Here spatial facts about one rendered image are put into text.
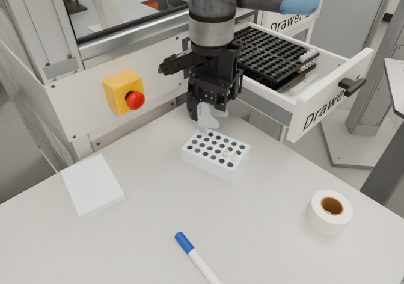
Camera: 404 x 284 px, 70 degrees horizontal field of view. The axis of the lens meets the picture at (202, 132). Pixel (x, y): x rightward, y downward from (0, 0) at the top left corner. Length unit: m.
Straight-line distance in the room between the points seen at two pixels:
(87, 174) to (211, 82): 0.31
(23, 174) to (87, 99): 1.26
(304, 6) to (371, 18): 2.03
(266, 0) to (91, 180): 0.45
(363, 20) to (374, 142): 0.93
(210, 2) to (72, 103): 0.34
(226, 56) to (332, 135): 1.49
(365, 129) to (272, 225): 1.47
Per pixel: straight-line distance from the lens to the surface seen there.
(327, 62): 0.81
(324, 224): 0.55
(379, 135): 2.04
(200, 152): 0.60
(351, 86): 0.65
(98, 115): 0.67
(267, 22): 0.95
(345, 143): 1.89
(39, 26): 0.56
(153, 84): 0.72
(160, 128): 0.71
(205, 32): 0.47
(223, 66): 0.50
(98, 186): 0.60
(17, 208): 0.66
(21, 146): 2.04
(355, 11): 2.47
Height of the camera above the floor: 1.23
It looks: 43 degrees down
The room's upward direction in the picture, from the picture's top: straight up
